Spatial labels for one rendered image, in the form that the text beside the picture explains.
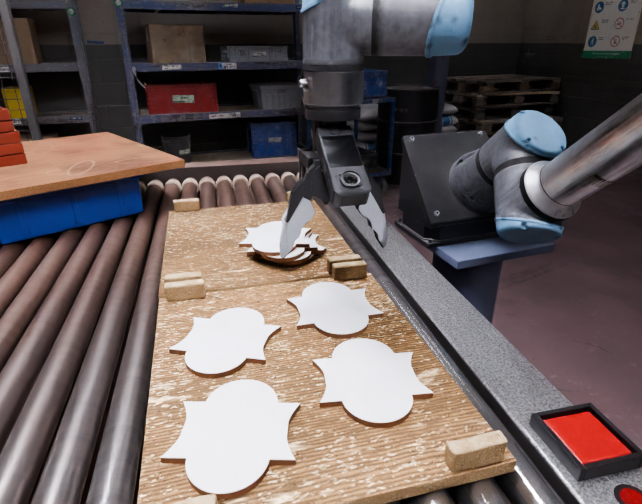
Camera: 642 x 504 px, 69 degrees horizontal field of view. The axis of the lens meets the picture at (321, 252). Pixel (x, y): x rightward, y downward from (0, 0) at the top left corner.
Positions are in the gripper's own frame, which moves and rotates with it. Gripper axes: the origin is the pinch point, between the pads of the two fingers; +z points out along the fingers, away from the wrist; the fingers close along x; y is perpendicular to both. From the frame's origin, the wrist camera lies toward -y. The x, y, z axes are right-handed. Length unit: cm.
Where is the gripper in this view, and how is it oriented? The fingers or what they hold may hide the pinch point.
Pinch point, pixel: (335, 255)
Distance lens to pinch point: 65.7
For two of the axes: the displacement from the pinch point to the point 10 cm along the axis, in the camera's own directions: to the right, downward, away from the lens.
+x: -9.7, 1.1, -2.3
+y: -2.5, -4.0, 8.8
